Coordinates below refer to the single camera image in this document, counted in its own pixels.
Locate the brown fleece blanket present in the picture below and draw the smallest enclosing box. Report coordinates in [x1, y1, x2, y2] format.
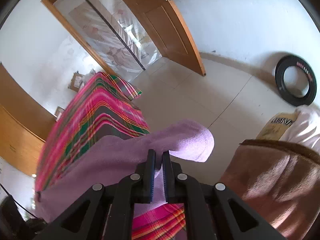
[219, 139, 319, 239]

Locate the wooden wardrobe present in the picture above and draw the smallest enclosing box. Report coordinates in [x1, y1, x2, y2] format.
[1, 66, 56, 176]

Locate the purple fleece garment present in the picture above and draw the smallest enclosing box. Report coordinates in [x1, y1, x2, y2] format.
[35, 120, 214, 223]

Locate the plastic curtain with zipper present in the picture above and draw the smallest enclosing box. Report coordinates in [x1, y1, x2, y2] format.
[54, 0, 161, 81]

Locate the wooden door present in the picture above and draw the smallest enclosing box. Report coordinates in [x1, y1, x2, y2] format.
[123, 0, 206, 76]

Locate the black rubber tire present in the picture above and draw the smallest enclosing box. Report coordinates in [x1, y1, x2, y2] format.
[275, 55, 317, 106]

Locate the brown cardboard box with label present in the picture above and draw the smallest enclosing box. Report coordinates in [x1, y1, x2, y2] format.
[68, 72, 84, 92]

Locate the pink green plaid bedspread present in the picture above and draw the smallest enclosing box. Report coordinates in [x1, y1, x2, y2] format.
[35, 71, 187, 240]

